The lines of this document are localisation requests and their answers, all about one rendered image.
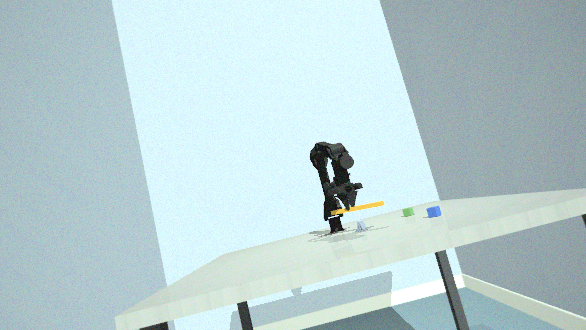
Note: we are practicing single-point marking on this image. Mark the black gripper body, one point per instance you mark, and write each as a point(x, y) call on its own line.
point(343, 184)

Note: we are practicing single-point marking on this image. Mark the small green block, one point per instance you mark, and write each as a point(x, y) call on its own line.
point(408, 212)

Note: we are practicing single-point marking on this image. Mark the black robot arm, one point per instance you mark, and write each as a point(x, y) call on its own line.
point(341, 161)

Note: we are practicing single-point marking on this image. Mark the yellow bar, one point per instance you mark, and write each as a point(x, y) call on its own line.
point(360, 207)

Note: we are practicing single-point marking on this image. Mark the small blue block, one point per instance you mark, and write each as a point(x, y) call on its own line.
point(433, 211)

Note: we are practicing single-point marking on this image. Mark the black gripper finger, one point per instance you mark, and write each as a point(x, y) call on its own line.
point(352, 196)
point(345, 200)

